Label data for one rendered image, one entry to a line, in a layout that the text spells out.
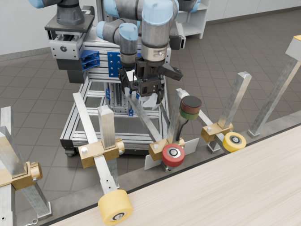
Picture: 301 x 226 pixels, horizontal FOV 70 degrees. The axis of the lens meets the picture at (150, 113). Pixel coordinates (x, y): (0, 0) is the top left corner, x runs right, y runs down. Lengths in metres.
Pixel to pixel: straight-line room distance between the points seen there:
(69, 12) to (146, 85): 0.78
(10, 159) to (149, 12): 0.49
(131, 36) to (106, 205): 0.62
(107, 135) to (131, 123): 1.19
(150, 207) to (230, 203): 0.24
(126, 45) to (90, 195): 0.61
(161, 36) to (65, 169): 1.47
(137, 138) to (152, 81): 1.07
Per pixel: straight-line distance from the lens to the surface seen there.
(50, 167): 1.91
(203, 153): 1.07
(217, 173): 0.77
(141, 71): 0.66
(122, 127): 1.79
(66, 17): 1.32
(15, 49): 3.36
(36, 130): 2.22
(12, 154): 0.63
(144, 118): 0.94
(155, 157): 0.82
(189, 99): 0.66
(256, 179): 0.82
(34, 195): 0.79
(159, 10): 0.57
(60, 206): 0.92
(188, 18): 4.21
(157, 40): 0.59
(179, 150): 0.78
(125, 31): 0.90
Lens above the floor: 1.51
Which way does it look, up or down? 43 degrees down
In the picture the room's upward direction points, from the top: 5 degrees clockwise
